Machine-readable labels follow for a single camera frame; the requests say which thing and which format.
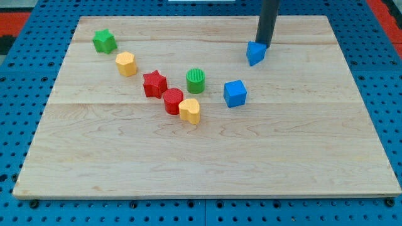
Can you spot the blue cube block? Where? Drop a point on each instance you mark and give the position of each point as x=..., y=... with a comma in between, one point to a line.
x=235, y=93

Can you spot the yellow hexagon block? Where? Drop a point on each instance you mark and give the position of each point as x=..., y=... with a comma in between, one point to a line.
x=126, y=64

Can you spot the blue triangle block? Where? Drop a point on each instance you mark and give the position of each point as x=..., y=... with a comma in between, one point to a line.
x=255, y=52

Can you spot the red cylinder block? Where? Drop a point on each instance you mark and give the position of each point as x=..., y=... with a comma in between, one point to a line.
x=172, y=98

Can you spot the green cylinder block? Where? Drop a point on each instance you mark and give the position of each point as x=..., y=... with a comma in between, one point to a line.
x=195, y=79

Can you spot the yellow heart block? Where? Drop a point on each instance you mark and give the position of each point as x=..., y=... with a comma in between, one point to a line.
x=189, y=110

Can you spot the green star block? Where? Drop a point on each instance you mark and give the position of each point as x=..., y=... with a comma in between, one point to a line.
x=104, y=41

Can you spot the red star block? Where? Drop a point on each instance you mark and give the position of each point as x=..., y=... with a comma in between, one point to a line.
x=154, y=84

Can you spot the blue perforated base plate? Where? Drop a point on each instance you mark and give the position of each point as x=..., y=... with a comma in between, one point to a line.
x=32, y=64

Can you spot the light wooden board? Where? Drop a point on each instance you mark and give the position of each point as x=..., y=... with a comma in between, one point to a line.
x=303, y=132

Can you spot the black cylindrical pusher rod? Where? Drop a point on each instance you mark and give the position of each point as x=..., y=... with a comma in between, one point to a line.
x=267, y=21

